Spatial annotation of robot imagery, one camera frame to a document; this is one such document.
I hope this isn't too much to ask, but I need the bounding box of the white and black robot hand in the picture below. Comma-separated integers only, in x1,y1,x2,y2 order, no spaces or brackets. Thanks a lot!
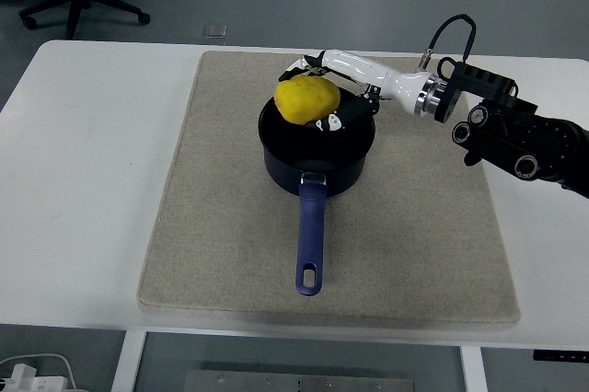
278,49,433,134

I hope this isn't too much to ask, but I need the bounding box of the beige fabric mat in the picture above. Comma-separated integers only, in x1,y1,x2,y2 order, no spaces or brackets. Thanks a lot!
136,50,521,329

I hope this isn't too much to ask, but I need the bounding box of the white table leg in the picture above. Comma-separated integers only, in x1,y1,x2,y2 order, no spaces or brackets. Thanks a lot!
111,330,147,392
459,345,489,392

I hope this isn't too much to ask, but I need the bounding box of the black table control panel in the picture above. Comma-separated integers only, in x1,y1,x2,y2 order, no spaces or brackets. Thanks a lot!
532,350,589,362

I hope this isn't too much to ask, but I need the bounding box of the white power strip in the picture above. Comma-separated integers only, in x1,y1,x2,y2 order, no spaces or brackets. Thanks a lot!
0,363,70,392

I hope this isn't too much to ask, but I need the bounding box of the blue pot with long handle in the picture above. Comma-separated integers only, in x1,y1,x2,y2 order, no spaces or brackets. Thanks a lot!
257,82,376,296

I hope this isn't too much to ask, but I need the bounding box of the white power cable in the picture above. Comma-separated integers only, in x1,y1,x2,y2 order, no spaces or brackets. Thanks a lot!
0,353,80,392

